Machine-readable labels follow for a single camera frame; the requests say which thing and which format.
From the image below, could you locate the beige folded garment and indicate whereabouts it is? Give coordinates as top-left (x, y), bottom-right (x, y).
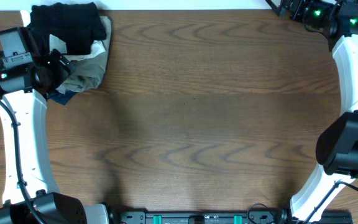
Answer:
top-left (61, 16), bottom-right (112, 93)

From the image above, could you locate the navy folded garment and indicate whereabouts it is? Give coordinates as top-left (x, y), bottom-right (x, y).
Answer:
top-left (48, 90), bottom-right (76, 105)

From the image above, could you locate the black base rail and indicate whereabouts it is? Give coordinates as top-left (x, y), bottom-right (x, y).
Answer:
top-left (114, 210), bottom-right (297, 224)

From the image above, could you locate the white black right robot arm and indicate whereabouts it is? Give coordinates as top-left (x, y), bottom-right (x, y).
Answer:
top-left (268, 0), bottom-right (358, 223)

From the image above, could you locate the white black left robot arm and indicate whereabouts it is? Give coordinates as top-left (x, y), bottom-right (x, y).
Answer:
top-left (0, 49), bottom-right (110, 223)

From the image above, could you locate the black t-shirt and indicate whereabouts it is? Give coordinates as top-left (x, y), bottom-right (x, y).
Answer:
top-left (28, 2), bottom-right (107, 55)

